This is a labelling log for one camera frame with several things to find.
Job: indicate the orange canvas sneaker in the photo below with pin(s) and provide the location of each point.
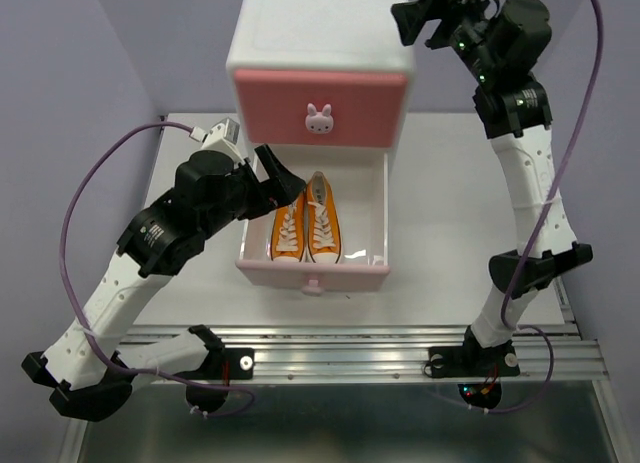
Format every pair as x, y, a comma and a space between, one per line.
287, 238
324, 242

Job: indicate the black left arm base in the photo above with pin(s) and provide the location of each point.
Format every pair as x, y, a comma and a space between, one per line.
207, 376

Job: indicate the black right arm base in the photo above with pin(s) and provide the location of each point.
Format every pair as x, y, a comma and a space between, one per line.
479, 370

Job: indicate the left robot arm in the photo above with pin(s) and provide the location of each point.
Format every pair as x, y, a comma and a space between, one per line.
91, 378

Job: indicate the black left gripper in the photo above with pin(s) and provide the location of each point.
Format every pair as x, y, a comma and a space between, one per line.
281, 189

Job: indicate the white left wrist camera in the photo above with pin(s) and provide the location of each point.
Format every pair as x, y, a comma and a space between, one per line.
222, 137

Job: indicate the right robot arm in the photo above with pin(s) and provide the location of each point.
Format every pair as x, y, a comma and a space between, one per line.
499, 43

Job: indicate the aluminium table edge rail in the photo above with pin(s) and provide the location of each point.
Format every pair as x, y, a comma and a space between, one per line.
339, 378

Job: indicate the light pink drawer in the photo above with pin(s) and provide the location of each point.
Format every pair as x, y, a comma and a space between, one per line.
359, 180

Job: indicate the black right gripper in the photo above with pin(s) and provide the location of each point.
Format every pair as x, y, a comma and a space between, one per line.
410, 17

